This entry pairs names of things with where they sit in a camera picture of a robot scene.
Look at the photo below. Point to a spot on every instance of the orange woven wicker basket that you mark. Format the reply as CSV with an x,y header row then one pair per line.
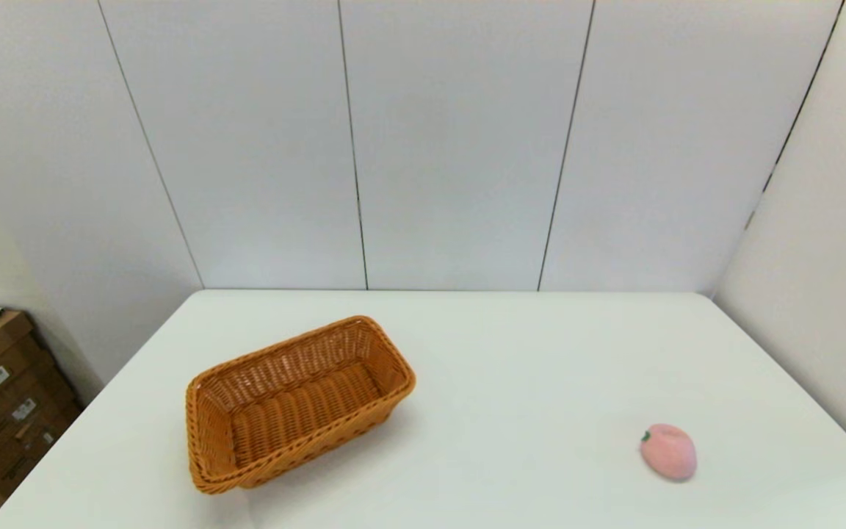
x,y
298,411

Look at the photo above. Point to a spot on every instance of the pink peach with green stem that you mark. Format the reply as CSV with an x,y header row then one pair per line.
x,y
669,453

